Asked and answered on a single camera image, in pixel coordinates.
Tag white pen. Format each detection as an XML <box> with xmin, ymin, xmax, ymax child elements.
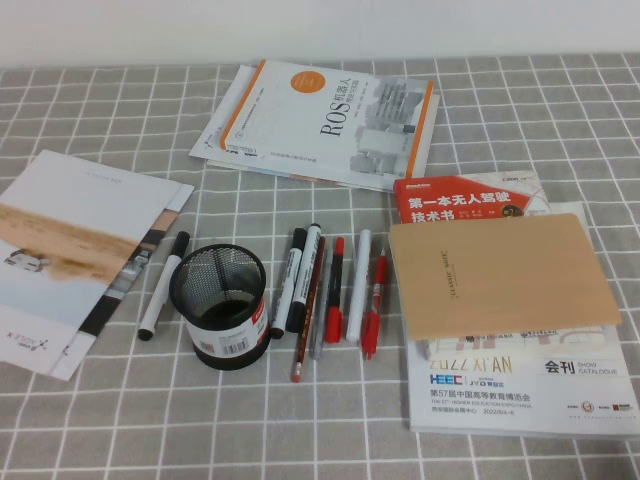
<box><xmin>345</xmin><ymin>228</ymin><xmax>373</xmax><ymax>343</ymax></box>

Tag red gel pen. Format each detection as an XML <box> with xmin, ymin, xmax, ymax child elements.
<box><xmin>360</xmin><ymin>247</ymin><xmax>390</xmax><ymax>362</ymax></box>

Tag grey pen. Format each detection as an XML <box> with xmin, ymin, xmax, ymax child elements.
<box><xmin>308</xmin><ymin>244</ymin><xmax>335</xmax><ymax>360</ymax></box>

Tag black mesh pen holder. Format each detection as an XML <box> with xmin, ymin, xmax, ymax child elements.
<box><xmin>168</xmin><ymin>243</ymin><xmax>272</xmax><ymax>371</ymax></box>

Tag thick white marker black caps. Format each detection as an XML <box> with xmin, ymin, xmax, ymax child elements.
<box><xmin>285</xmin><ymin>223</ymin><xmax>322</xmax><ymax>334</ymax></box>
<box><xmin>269</xmin><ymin>227</ymin><xmax>307</xmax><ymax>340</ymax></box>

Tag thin white booklet orange edge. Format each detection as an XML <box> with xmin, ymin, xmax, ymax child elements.
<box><xmin>207</xmin><ymin>158</ymin><xmax>397</xmax><ymax>194</ymax></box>

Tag dark red pencil with eraser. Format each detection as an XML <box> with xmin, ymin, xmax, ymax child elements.
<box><xmin>290</xmin><ymin>235</ymin><xmax>327</xmax><ymax>384</ymax></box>

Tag black marker red caps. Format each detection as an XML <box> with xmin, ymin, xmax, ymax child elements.
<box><xmin>324</xmin><ymin>236</ymin><xmax>346</xmax><ymax>344</ymax></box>

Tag white ROS book orange spine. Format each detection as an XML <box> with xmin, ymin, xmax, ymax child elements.
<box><xmin>219</xmin><ymin>59</ymin><xmax>441</xmax><ymax>194</ymax></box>

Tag red book white title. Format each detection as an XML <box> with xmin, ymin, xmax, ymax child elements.
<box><xmin>392</xmin><ymin>174</ymin><xmax>531</xmax><ymax>227</ymax></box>

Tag slim white marker black caps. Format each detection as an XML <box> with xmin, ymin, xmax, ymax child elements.
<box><xmin>137</xmin><ymin>230</ymin><xmax>191</xmax><ymax>342</ymax></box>

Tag white brochure dark stripe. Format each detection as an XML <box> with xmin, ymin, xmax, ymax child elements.
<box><xmin>49</xmin><ymin>182</ymin><xmax>196</xmax><ymax>382</ymax></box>

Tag tan kraft notebook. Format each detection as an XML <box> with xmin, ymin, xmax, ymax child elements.
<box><xmin>388</xmin><ymin>212</ymin><xmax>624</xmax><ymax>342</ymax></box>

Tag white HEEC show catalogue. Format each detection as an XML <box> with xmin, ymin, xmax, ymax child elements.
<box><xmin>405</xmin><ymin>199</ymin><xmax>640</xmax><ymax>441</ymax></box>

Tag white brochure sandy photo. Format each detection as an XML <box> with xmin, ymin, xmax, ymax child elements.
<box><xmin>0</xmin><ymin>148</ymin><xmax>184</xmax><ymax>375</ymax></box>

